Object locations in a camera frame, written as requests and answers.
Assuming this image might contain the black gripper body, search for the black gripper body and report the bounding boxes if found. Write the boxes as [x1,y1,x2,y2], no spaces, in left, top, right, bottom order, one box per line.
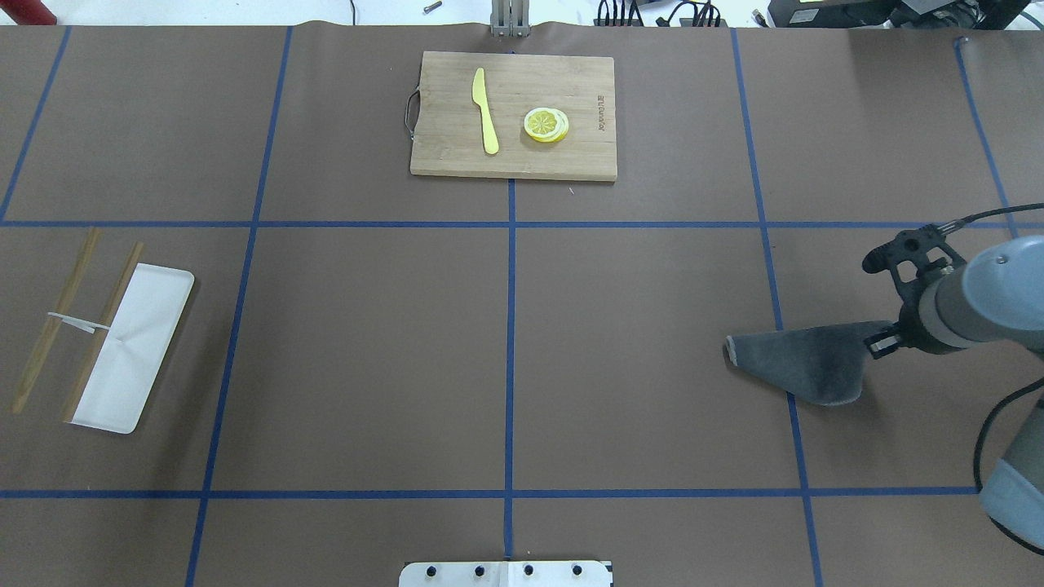
[864,323,906,360]

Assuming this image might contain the grey wiping cloth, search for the grey wiping cloth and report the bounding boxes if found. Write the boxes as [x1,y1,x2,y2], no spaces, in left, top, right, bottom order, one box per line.
[723,322,891,406]

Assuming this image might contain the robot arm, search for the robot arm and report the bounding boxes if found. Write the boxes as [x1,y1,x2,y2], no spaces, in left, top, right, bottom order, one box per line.
[862,229,1043,554]

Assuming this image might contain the yellow lemon slice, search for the yellow lemon slice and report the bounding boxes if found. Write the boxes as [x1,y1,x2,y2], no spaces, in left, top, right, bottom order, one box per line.
[523,107,570,143]

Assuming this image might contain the bamboo cutting board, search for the bamboo cutting board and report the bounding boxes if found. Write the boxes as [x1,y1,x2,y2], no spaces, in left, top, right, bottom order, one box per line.
[409,50,618,183]

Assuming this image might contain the yellow plastic knife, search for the yellow plastic knife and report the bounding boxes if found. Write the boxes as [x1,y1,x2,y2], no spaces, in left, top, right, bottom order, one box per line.
[471,67,500,156]

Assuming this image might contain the white rectangular tray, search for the white rectangular tray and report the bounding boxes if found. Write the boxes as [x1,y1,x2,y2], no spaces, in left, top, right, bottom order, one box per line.
[70,263,195,435]

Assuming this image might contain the wooden towel rack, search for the wooden towel rack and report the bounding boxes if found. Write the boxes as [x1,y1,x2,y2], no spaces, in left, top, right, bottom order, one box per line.
[10,227,145,423]

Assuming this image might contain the red cylinder bottle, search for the red cylinder bottle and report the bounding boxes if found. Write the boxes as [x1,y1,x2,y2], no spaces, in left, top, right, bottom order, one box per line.
[0,0,57,26]

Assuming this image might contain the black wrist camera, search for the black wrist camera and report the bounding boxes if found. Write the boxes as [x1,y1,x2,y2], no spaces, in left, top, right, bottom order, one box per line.
[861,222,968,306]

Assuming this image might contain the black braided cable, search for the black braided cable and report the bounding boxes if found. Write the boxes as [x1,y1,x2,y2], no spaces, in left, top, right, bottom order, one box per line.
[938,202,1044,233]

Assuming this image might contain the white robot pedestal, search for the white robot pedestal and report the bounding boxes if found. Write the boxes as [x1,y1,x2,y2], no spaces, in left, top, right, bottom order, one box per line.
[398,560,614,586]

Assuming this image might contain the aluminium frame post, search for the aluminium frame post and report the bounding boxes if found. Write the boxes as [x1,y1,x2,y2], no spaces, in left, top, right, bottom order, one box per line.
[489,0,532,38]

